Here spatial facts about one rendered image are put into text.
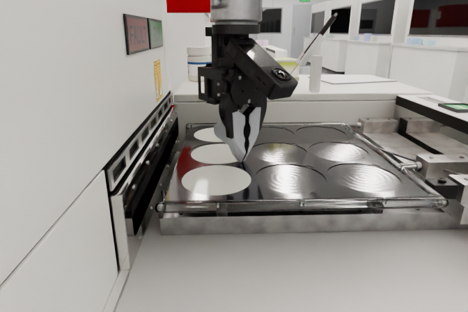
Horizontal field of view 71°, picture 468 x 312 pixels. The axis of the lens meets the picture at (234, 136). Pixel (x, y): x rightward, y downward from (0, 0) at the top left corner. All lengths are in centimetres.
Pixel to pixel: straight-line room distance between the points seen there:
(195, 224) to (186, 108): 36
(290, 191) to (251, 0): 26
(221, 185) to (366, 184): 20
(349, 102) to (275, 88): 43
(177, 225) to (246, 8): 32
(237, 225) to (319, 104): 41
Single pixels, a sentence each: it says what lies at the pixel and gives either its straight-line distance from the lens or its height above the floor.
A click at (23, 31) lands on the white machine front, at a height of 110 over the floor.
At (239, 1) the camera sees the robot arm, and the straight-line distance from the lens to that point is 47.
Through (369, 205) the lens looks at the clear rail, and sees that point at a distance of 45.
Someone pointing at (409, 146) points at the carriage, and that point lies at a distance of 75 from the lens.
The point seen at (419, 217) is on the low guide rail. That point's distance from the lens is 57.
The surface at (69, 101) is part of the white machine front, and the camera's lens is 28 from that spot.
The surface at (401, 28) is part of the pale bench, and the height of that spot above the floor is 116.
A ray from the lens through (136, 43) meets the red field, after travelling 47.
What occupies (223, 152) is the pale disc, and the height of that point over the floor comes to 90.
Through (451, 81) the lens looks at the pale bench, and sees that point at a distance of 524.
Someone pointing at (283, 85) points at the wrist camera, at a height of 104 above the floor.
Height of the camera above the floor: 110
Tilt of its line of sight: 18 degrees down
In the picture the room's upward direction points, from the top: straight up
